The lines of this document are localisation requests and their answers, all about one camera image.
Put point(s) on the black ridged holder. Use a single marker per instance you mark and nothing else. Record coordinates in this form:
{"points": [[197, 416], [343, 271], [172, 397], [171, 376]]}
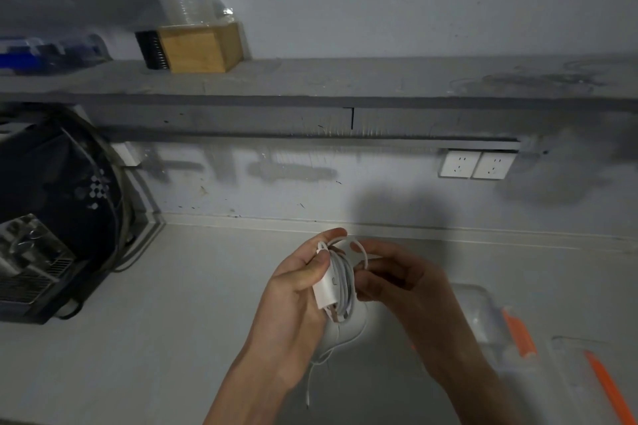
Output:
{"points": [[152, 48]]}

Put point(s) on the black coffee machine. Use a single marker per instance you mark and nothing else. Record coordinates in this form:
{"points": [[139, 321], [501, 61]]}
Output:
{"points": [[55, 210]]}

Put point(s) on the person's right fingers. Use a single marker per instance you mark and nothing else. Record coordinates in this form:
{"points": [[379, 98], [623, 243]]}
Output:
{"points": [[386, 273]]}

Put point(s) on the white wall socket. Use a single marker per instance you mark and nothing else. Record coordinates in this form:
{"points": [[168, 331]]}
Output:
{"points": [[493, 165], [459, 164]]}

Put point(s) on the person's left thumb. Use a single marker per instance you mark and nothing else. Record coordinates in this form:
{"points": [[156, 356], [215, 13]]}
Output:
{"points": [[313, 270]]}

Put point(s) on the person's right forearm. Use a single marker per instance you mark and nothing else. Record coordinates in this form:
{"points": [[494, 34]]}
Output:
{"points": [[473, 395]]}

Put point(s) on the wooden box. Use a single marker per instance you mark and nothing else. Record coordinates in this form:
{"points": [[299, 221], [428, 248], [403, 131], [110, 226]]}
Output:
{"points": [[199, 47]]}

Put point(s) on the stack of clear plastic cups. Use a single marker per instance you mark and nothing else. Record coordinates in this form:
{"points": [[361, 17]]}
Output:
{"points": [[187, 1]]}

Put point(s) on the person's right hand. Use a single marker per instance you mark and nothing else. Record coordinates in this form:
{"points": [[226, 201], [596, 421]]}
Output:
{"points": [[423, 300]]}

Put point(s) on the person's left forearm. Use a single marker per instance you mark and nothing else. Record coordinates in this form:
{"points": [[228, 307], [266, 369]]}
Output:
{"points": [[244, 392]]}

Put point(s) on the clear box with orange clip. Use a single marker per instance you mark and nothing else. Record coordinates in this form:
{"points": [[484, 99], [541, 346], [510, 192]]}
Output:
{"points": [[593, 382], [491, 322]]}

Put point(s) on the blue plastic container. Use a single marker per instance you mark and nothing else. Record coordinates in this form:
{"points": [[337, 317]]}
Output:
{"points": [[47, 53]]}

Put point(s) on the person's left hand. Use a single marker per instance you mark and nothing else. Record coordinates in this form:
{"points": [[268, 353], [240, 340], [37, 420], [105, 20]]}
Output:
{"points": [[286, 305]]}

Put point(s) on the grey wall shelf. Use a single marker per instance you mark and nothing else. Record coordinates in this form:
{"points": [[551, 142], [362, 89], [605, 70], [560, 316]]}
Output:
{"points": [[319, 91]]}

